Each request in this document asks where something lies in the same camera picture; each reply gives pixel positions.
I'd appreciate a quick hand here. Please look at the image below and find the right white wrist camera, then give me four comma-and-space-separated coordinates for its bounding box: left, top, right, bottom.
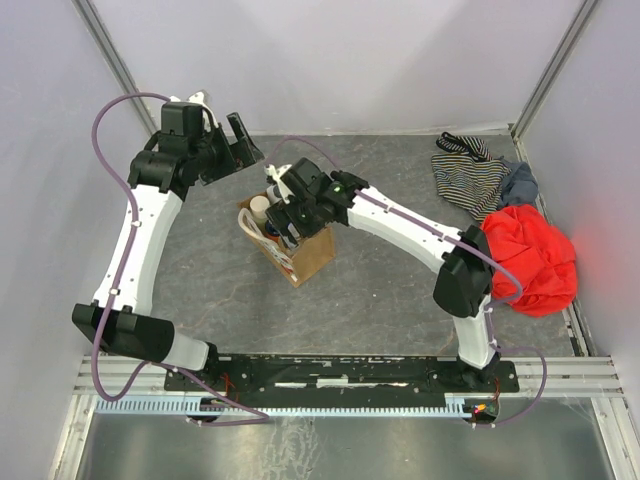
264, 164, 294, 204

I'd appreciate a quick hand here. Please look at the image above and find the blue cable duct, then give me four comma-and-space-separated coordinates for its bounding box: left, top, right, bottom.
95, 395, 471, 419

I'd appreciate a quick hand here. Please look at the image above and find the canvas tote bag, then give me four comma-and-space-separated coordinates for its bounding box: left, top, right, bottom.
237, 198, 335, 288

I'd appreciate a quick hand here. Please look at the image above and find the cream cap bottle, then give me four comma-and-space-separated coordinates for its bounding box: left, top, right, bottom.
249, 195, 271, 225

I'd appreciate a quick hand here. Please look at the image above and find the dark blue small bottle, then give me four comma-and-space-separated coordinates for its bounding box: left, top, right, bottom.
265, 222, 280, 239

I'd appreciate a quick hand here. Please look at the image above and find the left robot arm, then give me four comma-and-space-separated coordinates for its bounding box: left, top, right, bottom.
72, 91, 264, 371

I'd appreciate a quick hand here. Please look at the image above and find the red cloth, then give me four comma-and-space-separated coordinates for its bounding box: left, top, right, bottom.
481, 205, 578, 317

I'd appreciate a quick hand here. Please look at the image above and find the blue-grey cloth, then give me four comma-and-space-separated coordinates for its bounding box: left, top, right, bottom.
498, 160, 539, 209

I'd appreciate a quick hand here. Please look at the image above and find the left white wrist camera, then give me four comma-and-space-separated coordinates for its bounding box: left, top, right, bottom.
170, 90, 219, 130

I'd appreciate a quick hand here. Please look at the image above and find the striped shirt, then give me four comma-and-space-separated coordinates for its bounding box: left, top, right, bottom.
431, 154, 510, 223

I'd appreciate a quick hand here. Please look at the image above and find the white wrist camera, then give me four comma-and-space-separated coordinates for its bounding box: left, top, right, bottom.
264, 164, 294, 204
170, 90, 219, 130

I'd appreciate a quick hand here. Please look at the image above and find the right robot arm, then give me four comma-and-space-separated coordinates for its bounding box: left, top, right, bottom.
265, 158, 497, 370

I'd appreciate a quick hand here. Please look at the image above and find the striped dark garment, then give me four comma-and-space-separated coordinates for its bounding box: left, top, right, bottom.
436, 132, 494, 162

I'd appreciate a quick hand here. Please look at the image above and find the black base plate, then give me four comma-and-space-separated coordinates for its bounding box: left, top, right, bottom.
195, 354, 519, 408

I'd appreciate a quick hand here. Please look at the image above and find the aluminium frame rail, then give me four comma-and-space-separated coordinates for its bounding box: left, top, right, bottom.
72, 356, 624, 398

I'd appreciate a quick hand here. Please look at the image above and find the white bottle black cap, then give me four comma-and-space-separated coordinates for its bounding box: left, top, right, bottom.
266, 185, 282, 205

